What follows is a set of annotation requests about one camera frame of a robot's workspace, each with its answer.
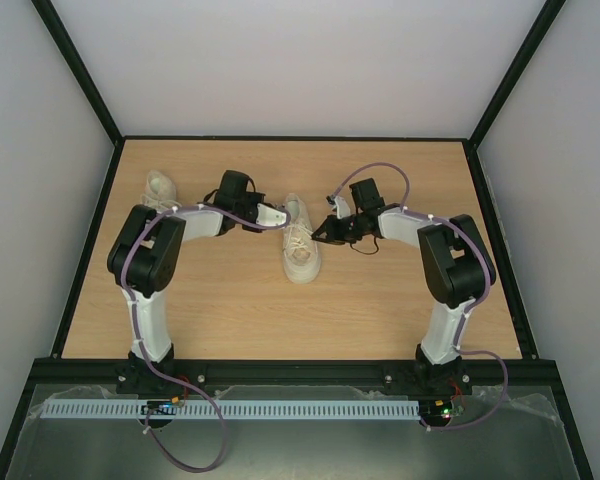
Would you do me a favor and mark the white lace sneaker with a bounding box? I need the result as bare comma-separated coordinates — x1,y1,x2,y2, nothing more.
140,170,179,211
282,193,321,284

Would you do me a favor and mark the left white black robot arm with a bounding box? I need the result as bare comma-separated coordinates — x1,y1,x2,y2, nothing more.
107,170,291,363

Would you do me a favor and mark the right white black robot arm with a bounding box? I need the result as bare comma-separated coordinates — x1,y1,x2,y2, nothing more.
312,178,496,392

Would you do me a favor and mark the white lace sneaker tied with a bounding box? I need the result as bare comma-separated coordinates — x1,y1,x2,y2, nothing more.
140,170,179,211

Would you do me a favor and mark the right controller board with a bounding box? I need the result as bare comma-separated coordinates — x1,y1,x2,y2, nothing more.
419,395,466,422

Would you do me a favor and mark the controller board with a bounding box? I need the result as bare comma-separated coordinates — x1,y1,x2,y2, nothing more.
419,395,466,422
138,397,186,416

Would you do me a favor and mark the left controller board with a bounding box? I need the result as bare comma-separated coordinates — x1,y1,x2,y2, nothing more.
138,397,186,416

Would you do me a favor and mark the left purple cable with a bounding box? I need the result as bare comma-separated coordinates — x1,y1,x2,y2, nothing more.
119,205,294,472

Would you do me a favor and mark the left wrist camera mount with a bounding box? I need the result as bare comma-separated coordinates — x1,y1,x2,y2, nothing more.
256,203,290,229

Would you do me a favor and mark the light blue slotted cable duct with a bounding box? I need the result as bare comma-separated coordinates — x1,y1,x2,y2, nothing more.
40,399,420,421

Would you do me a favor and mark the black aluminium frame rail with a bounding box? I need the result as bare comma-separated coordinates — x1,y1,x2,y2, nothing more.
27,358,561,388

